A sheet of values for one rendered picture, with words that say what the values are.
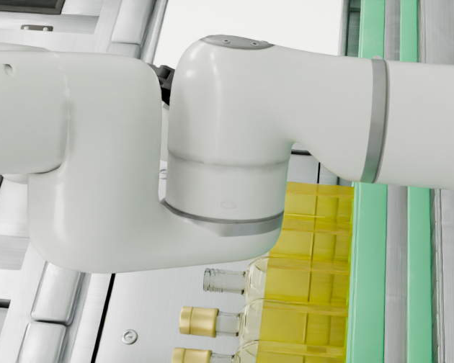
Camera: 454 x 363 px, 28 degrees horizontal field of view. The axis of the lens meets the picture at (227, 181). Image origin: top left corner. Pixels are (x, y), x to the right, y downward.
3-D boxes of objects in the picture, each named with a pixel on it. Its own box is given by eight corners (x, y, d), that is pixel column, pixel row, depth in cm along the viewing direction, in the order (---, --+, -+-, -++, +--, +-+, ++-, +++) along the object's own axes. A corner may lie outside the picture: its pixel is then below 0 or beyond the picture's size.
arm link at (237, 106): (394, 55, 63) (166, 37, 64) (372, 234, 66) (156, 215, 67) (379, 41, 72) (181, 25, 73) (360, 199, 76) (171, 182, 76)
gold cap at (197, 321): (220, 311, 111) (184, 307, 111) (217, 305, 107) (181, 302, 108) (216, 340, 110) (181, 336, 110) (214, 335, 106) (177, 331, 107)
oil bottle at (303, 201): (414, 214, 120) (255, 202, 122) (421, 189, 116) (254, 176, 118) (415, 250, 117) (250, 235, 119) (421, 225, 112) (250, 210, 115)
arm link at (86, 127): (-5, 60, 56) (-7, 303, 60) (322, 64, 67) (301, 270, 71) (-35, 41, 64) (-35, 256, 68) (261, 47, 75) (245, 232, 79)
